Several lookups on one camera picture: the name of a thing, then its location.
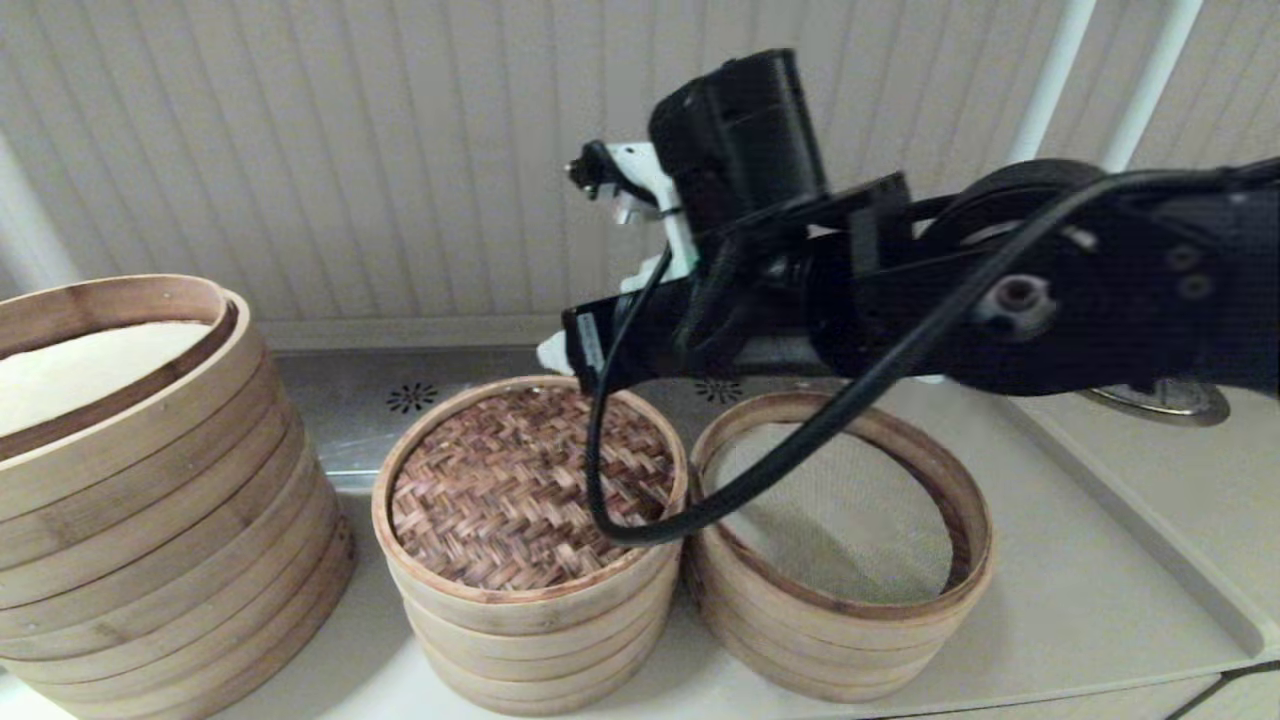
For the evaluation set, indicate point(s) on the white metal pole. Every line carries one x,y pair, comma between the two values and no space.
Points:
1155,70
1050,70

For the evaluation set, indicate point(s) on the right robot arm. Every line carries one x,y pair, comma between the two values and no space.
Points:
1120,290

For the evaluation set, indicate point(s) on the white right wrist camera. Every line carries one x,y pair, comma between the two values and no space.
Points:
645,175

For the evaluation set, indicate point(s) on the large bamboo steamer stack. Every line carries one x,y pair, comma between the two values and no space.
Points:
150,560

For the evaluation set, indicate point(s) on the woven bamboo steamer lid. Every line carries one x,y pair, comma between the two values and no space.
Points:
490,500

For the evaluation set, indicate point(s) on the white cabinet door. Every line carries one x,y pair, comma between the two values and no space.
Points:
1255,700

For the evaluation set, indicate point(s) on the small slatted bamboo steamer stack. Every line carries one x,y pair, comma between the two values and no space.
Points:
540,660

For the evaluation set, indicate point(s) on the cloth-lined bamboo steamer stack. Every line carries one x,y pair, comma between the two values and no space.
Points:
830,650

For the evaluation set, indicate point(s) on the stainless steel vent panel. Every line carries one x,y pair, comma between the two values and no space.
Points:
340,400

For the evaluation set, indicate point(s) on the round steel lid black knob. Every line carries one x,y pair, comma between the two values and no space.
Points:
1170,400

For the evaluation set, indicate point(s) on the beige steamer liner cloth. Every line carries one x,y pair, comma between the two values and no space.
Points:
860,530

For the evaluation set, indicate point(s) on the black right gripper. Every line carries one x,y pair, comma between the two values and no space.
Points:
740,140

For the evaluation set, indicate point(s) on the white steamer liner cloth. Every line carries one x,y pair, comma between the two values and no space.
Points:
80,375

